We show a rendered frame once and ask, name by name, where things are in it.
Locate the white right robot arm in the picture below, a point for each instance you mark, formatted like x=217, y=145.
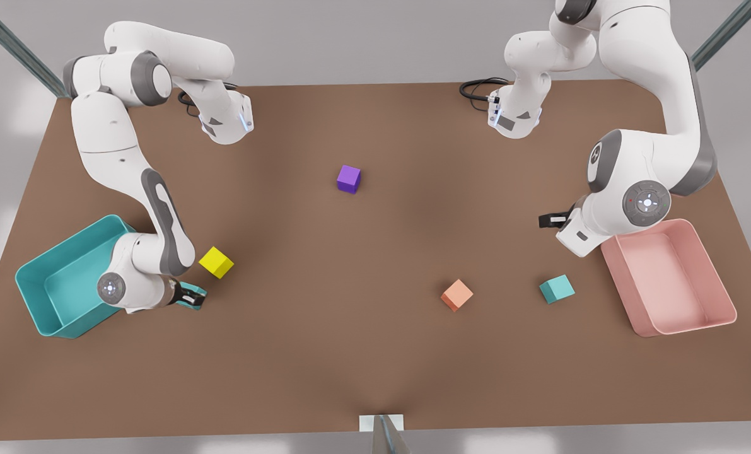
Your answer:
x=107, y=135

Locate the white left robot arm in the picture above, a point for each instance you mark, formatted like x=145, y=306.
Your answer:
x=640, y=57

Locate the teal blue cube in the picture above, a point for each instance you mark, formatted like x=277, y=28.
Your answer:
x=557, y=289
x=195, y=294

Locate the yellow cube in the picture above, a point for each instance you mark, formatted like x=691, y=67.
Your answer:
x=216, y=262

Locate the teal plastic bin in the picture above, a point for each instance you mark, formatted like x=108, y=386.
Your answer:
x=66, y=284

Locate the orange cube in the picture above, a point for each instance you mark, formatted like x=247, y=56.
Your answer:
x=456, y=295

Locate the pink plastic bin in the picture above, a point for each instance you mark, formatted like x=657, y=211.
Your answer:
x=668, y=277

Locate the purple cube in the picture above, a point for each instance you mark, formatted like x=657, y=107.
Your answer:
x=348, y=180

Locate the silver post foot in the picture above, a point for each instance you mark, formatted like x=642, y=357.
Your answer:
x=365, y=422

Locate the silver frame post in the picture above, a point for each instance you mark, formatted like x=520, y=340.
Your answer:
x=16, y=47
x=391, y=438
x=728, y=31

